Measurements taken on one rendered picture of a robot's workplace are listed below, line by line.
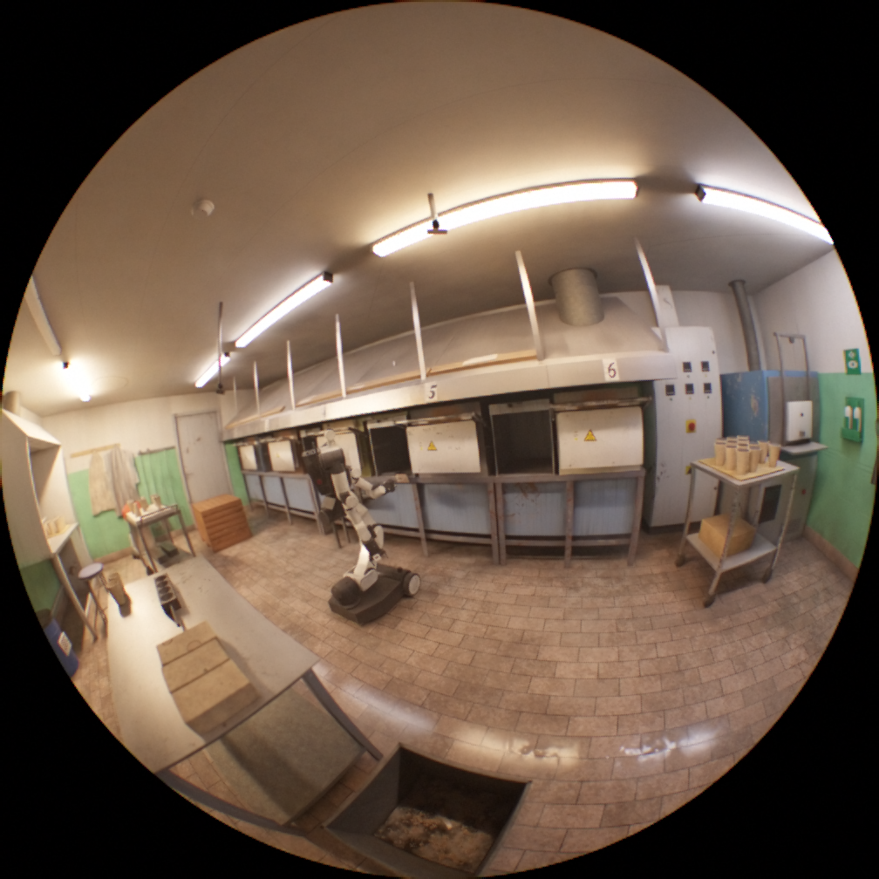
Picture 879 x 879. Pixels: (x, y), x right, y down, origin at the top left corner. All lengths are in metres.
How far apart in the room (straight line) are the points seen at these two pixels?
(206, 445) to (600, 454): 5.98
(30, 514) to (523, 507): 4.53
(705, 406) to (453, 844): 3.26
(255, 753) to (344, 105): 2.41
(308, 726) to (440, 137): 2.44
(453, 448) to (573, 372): 1.07
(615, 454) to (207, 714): 2.27
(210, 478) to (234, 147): 5.41
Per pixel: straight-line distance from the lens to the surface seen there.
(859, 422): 3.08
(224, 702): 0.81
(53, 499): 4.87
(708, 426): 2.98
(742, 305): 3.45
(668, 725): 1.70
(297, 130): 1.20
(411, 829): 1.35
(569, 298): 2.39
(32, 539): 3.48
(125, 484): 5.59
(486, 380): 1.81
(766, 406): 2.68
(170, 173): 1.38
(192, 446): 5.81
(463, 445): 2.08
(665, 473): 2.85
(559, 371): 1.75
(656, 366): 1.86
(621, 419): 1.97
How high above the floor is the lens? 1.45
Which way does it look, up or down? 7 degrees down
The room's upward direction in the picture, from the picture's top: 7 degrees counter-clockwise
